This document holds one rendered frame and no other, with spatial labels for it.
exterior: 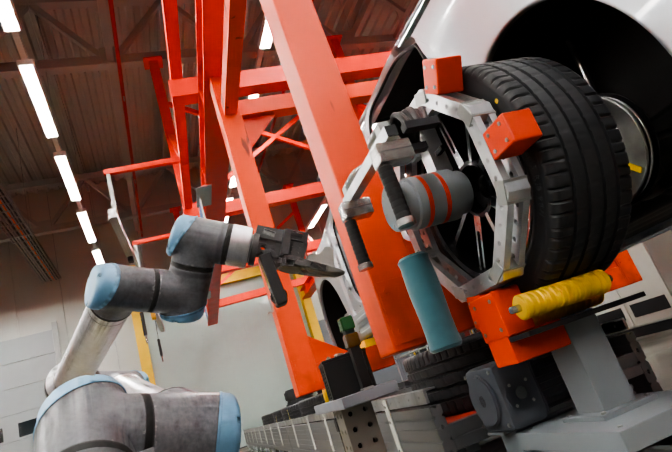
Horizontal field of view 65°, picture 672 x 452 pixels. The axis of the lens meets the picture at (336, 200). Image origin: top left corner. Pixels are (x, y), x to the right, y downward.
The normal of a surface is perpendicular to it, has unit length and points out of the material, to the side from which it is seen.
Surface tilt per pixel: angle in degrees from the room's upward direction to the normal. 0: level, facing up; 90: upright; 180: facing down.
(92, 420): 48
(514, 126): 90
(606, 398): 90
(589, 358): 90
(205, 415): 74
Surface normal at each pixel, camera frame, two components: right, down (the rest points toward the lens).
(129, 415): 0.45, -0.75
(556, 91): 0.13, -0.61
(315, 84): 0.22, -0.40
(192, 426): 0.52, -0.56
